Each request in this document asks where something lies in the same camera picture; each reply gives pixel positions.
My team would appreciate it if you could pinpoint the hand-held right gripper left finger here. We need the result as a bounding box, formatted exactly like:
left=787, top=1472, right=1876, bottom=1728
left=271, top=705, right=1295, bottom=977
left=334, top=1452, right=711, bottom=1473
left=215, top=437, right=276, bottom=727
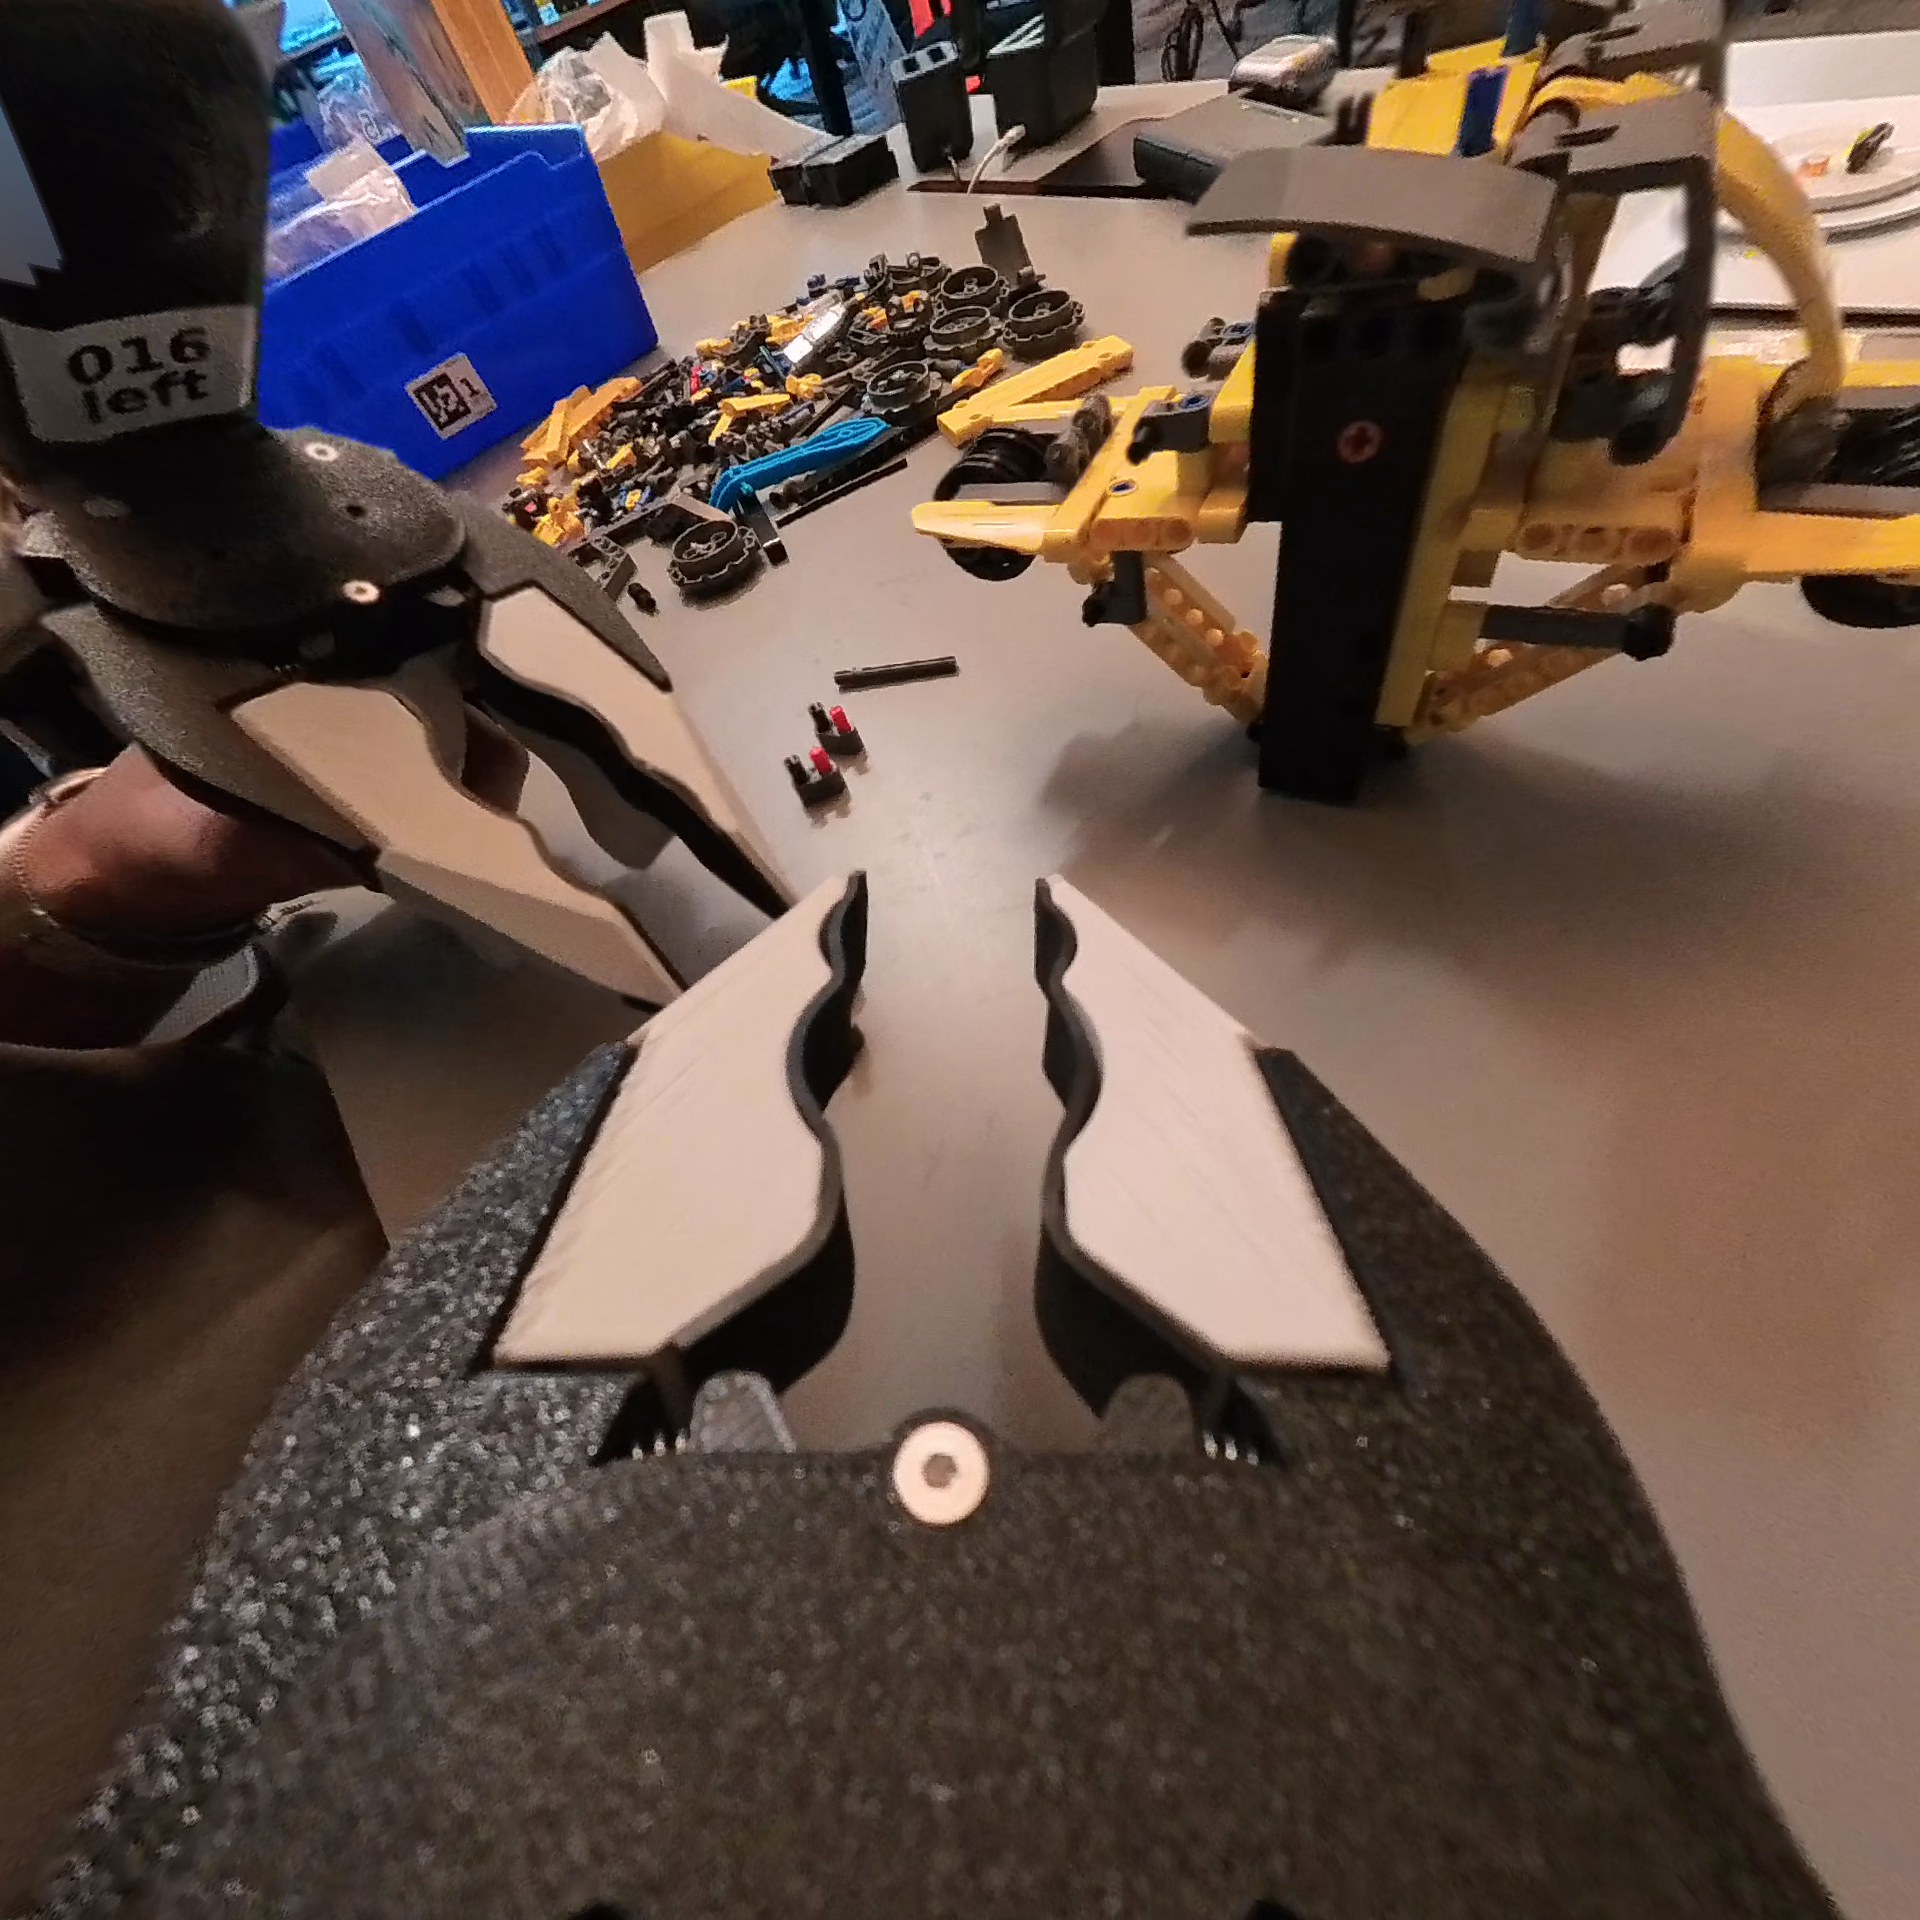
left=491, top=872, right=874, bottom=1396

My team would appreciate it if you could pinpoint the yellow black toy brick model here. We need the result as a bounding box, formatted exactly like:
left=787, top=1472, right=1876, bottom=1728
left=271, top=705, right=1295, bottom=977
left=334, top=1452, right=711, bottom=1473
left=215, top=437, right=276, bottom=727
left=913, top=0, right=1920, bottom=807

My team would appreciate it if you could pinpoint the large black power adapter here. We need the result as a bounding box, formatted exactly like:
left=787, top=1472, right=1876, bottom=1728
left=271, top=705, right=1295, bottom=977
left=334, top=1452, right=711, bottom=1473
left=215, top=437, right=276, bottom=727
left=983, top=0, right=1107, bottom=136

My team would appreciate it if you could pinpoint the person's left hand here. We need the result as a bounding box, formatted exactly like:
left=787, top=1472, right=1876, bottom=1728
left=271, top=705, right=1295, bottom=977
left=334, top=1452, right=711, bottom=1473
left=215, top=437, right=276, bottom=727
left=0, top=749, right=380, bottom=984

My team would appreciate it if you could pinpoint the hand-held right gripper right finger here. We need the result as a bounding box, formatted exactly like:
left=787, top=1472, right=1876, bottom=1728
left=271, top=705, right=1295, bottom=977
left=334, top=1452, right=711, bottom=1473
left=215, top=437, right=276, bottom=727
left=1032, top=872, right=1392, bottom=1414

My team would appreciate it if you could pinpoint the clear plastic bag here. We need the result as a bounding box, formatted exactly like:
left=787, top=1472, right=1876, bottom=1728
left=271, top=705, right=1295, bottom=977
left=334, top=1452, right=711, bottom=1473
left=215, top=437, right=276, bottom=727
left=510, top=37, right=783, bottom=155

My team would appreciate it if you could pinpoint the silver grey device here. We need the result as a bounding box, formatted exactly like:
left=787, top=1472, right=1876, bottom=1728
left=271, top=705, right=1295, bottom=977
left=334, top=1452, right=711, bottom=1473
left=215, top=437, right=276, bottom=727
left=1230, top=37, right=1340, bottom=109

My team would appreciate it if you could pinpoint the pile of toy brick parts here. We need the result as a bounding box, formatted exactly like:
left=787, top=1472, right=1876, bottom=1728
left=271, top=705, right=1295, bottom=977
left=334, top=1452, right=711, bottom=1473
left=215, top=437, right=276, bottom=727
left=504, top=251, right=1137, bottom=606

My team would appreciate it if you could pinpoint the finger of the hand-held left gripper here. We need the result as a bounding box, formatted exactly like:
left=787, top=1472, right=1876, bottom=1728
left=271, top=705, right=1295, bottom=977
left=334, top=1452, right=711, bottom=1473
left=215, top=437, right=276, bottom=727
left=228, top=651, right=688, bottom=1009
left=458, top=582, right=800, bottom=921

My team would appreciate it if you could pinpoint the blue plastic bin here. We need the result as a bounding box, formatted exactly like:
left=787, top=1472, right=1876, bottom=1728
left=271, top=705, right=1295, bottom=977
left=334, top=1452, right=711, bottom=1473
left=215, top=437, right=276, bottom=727
left=264, top=123, right=663, bottom=485

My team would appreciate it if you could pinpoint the yellow plastic bin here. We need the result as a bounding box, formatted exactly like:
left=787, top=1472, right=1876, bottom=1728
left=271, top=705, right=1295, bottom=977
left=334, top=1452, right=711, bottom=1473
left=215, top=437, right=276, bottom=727
left=600, top=127, right=784, bottom=273

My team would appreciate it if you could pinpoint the flat black power brick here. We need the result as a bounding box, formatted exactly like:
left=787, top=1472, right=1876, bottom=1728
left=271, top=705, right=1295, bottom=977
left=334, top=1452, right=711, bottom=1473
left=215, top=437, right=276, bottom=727
left=770, top=133, right=903, bottom=205

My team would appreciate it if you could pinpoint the person's clothed leg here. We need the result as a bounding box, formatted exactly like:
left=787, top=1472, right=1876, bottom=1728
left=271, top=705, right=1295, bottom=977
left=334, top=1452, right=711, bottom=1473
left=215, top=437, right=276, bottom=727
left=0, top=960, right=396, bottom=1920

